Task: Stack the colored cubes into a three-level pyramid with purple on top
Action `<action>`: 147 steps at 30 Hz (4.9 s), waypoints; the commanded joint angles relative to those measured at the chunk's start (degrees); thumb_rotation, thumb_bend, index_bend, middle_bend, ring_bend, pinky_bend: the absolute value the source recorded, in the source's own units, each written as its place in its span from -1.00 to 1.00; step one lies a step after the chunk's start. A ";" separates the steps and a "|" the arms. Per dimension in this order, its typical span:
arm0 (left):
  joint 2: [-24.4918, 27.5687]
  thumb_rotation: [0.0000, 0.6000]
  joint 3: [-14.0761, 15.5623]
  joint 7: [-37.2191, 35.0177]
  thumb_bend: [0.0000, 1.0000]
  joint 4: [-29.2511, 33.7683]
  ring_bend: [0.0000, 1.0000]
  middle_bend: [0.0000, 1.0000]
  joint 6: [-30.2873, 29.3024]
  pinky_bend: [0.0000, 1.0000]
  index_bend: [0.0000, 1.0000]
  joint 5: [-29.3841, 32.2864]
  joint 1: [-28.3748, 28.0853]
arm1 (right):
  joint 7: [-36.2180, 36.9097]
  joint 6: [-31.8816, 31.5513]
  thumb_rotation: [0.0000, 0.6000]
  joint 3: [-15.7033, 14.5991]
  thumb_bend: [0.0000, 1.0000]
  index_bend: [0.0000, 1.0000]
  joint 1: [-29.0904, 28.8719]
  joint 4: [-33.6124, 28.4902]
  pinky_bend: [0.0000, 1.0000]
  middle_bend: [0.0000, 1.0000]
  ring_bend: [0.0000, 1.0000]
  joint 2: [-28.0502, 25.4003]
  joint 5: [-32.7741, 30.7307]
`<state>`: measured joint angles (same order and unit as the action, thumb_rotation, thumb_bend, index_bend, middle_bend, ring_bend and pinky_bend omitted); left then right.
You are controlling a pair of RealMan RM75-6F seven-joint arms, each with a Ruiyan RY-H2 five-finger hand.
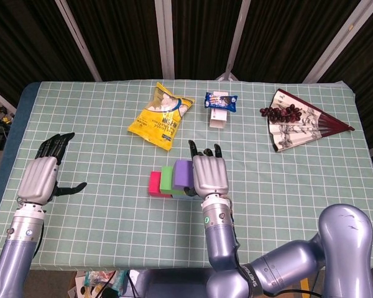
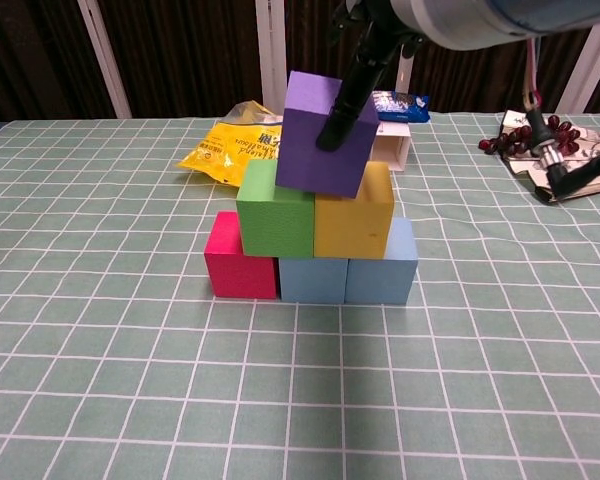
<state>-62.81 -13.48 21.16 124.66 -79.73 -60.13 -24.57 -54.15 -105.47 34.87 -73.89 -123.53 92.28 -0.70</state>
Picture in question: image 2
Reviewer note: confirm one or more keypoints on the pink foam cube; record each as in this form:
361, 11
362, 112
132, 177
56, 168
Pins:
237, 272

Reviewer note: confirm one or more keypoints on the light blue foam cube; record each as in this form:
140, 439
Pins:
312, 280
380, 280

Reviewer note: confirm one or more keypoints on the painted paper folding fan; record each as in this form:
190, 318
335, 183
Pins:
525, 165

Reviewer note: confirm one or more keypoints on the blue cookie packet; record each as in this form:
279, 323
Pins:
405, 107

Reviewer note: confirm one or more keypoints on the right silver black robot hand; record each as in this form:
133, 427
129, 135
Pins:
370, 55

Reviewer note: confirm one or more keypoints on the purple foam cube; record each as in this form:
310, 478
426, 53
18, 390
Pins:
315, 160

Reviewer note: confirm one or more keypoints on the yellow foam cube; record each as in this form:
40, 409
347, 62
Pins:
352, 225

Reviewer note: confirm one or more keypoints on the white open cardboard box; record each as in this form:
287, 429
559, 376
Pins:
392, 147

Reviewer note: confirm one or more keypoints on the white metal frame post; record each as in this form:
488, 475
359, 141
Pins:
405, 70
272, 55
105, 65
590, 65

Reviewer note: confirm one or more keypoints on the green checkered tablecloth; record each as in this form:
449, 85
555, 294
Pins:
300, 400

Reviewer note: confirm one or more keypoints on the dark red grape bunch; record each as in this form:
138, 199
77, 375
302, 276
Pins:
510, 140

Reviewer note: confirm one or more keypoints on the green foam cube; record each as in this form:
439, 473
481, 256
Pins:
275, 220

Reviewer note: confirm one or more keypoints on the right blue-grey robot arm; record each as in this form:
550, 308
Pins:
480, 20

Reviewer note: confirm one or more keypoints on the yellow snack bag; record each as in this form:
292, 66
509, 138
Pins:
220, 150

